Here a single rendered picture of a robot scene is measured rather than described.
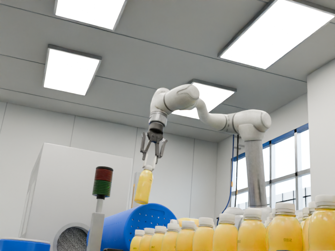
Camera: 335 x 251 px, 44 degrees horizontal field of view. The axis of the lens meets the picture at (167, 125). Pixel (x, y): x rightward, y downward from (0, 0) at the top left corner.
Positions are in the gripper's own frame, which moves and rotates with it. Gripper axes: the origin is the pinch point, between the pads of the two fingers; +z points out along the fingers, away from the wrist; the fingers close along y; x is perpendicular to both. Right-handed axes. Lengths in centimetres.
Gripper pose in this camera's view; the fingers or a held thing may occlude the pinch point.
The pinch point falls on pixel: (149, 162)
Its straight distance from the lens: 197.1
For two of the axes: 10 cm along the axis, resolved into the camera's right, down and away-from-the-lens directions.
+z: -1.6, 8.6, -4.8
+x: 3.5, -4.0, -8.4
